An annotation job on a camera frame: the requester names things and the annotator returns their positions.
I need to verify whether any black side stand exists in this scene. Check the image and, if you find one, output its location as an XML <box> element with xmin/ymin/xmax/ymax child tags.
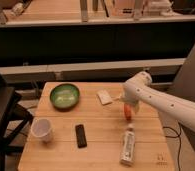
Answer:
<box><xmin>0</xmin><ymin>74</ymin><xmax>33</xmax><ymax>171</ymax></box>

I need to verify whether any green ceramic bowl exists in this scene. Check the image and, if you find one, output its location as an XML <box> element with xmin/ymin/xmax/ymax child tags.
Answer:
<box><xmin>50</xmin><ymin>83</ymin><xmax>80</xmax><ymax>110</ymax></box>

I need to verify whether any white sponge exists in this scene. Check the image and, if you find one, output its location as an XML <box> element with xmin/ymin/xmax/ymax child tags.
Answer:
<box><xmin>97</xmin><ymin>90</ymin><xmax>113</xmax><ymax>105</ymax></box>

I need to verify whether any black cable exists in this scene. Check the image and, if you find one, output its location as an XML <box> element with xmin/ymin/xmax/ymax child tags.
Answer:
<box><xmin>162</xmin><ymin>124</ymin><xmax>183</xmax><ymax>171</ymax></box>

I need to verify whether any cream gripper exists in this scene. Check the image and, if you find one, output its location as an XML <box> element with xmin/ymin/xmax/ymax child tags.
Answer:
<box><xmin>120</xmin><ymin>97</ymin><xmax>139</xmax><ymax>114</ymax></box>

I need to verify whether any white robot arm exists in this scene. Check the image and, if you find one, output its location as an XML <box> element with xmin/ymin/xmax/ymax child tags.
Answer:
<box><xmin>121</xmin><ymin>71</ymin><xmax>195</xmax><ymax>132</ymax></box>

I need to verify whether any wooden table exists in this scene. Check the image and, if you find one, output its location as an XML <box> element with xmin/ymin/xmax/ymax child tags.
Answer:
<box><xmin>18</xmin><ymin>82</ymin><xmax>174</xmax><ymax>171</ymax></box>

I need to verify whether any orange carrot toy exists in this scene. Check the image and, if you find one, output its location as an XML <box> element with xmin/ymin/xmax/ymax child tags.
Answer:
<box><xmin>124</xmin><ymin>104</ymin><xmax>132</xmax><ymax>120</ymax></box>

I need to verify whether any black rectangular remote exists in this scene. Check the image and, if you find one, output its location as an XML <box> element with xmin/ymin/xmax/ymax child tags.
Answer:
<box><xmin>75</xmin><ymin>124</ymin><xmax>87</xmax><ymax>148</ymax></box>

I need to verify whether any white tube bottle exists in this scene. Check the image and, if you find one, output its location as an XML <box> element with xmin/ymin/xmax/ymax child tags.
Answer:
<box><xmin>120</xmin><ymin>123</ymin><xmax>135</xmax><ymax>166</ymax></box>

